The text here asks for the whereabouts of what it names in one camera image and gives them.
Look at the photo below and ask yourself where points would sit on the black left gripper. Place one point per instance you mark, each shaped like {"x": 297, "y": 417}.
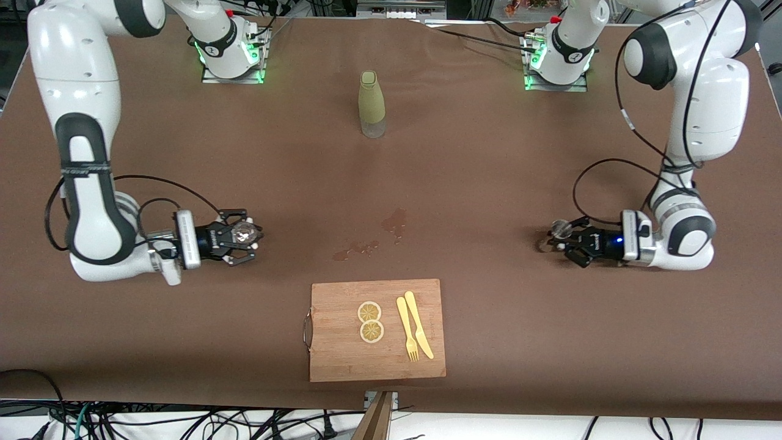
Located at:
{"x": 602, "y": 242}

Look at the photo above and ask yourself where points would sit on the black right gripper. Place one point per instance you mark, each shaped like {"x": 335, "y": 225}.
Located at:
{"x": 209, "y": 240}

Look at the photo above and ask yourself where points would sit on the clear glass measuring cup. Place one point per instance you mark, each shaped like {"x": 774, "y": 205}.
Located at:
{"x": 244, "y": 232}

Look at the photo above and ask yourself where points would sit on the steel double cone jigger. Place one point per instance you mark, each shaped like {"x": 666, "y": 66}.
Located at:
{"x": 561, "y": 228}

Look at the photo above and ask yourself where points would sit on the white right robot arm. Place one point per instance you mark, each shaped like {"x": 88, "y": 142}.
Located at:
{"x": 79, "y": 122}

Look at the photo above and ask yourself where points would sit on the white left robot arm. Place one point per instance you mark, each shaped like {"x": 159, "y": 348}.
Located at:
{"x": 702, "y": 91}

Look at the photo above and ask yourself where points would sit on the spilled liquid puddle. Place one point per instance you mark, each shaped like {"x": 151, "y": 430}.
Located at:
{"x": 395, "y": 221}
{"x": 354, "y": 249}

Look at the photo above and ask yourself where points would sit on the lemon slice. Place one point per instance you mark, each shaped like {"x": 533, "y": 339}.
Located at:
{"x": 369, "y": 311}
{"x": 371, "y": 332}

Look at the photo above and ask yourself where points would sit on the wooden cutting board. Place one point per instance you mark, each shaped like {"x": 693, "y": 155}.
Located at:
{"x": 342, "y": 348}

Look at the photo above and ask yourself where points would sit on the brown table cover sheet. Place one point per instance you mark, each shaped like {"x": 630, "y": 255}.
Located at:
{"x": 427, "y": 153}

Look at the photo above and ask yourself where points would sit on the yellow plastic knife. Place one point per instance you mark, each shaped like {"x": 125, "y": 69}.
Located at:
{"x": 418, "y": 324}

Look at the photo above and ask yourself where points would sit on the olive green sleeved bottle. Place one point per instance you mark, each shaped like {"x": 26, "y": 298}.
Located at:
{"x": 371, "y": 104}

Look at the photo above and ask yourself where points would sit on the yellow plastic fork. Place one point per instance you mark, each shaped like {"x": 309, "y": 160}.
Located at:
{"x": 405, "y": 324}

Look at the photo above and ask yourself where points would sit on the grey power strip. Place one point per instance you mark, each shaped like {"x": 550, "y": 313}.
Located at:
{"x": 397, "y": 9}

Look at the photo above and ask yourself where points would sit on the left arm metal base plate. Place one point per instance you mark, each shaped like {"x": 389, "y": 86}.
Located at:
{"x": 577, "y": 87}

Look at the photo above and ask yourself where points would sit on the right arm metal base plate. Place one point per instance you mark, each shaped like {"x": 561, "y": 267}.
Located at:
{"x": 211, "y": 77}

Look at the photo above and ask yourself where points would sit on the metal clamp bracket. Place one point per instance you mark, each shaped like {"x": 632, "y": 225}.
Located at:
{"x": 392, "y": 397}

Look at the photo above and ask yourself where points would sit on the wooden post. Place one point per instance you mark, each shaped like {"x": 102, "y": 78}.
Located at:
{"x": 376, "y": 421}

